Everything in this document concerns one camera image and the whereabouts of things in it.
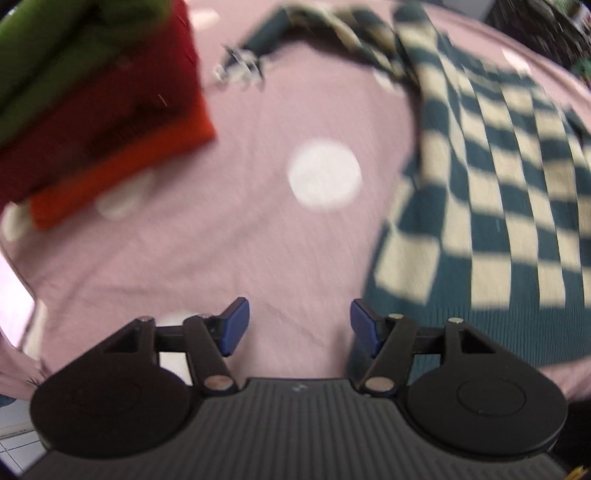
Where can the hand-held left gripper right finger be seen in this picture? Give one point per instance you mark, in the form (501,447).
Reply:
(362,323)

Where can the dark red folded garment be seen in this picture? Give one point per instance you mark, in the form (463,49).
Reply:
(106,115)

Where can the small grey white object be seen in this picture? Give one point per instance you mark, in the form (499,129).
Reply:
(240,67)

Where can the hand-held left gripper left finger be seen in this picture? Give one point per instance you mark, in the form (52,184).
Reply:
(235,323)

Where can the orange folded garment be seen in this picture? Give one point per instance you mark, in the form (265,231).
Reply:
(138,161)

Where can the dark background clutter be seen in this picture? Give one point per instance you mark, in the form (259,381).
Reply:
(549,27)

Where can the green folded garment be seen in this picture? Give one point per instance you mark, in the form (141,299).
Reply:
(51,60)

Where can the pink polka dot bedsheet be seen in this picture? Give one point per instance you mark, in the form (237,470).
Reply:
(254,254)

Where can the teal cream checkered sweater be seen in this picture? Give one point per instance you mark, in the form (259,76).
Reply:
(485,184)

